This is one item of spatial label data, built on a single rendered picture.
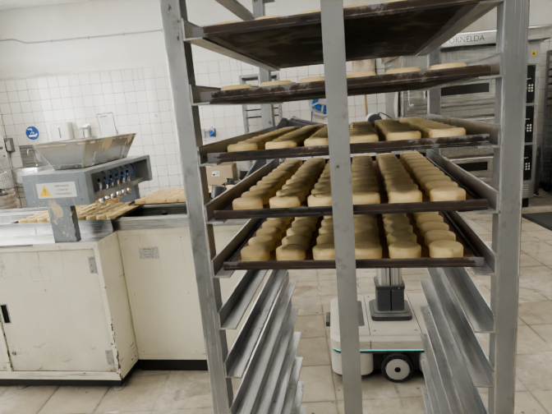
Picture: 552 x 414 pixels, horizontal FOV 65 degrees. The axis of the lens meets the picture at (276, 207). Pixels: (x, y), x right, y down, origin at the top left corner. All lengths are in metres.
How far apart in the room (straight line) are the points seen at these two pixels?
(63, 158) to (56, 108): 4.60
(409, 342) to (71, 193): 1.76
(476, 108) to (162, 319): 4.23
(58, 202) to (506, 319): 2.00
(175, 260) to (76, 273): 0.48
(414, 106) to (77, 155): 3.89
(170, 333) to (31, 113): 5.13
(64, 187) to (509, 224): 1.97
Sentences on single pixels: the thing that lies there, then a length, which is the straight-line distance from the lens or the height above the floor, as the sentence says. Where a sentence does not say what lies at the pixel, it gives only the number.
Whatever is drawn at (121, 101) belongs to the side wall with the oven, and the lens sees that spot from 6.58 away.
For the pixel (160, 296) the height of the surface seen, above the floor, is 0.47.
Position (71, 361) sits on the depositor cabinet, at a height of 0.19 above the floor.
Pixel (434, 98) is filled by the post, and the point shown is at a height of 1.37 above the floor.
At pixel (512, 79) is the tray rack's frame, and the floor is 1.39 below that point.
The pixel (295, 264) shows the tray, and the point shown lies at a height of 1.14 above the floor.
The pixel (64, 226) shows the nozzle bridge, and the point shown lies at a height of 0.92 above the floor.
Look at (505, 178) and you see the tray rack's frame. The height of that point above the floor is 1.26.
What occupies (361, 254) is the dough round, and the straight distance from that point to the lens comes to 0.71.
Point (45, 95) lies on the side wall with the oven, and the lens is 7.04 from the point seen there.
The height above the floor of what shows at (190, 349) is 0.15.
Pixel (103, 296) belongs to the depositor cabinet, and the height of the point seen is 0.56.
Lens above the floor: 1.38
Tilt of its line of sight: 12 degrees down
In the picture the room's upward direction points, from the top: 5 degrees counter-clockwise
